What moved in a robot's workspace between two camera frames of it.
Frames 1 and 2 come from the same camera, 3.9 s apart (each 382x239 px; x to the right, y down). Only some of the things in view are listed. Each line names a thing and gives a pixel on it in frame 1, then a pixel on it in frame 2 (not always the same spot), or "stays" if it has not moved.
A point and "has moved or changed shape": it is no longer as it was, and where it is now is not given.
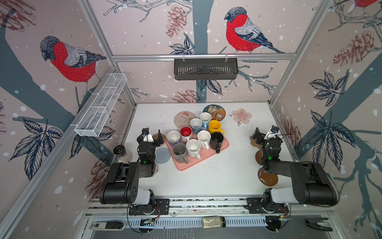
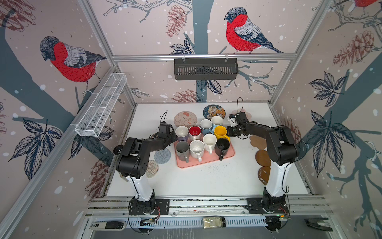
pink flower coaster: (241, 115) stays
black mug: (216, 140) → (222, 147)
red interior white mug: (185, 133) → (194, 133)
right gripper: (260, 137) → (228, 132)
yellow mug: (214, 126) → (220, 132)
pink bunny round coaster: (183, 118) stays
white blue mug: (205, 117) → (216, 120)
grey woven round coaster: (162, 155) stays
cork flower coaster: (253, 143) stays
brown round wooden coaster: (258, 155) stays
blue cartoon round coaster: (218, 112) stays
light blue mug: (196, 124) → (206, 125)
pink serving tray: (204, 153) has moved or changed shape
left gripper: (156, 143) → (174, 138)
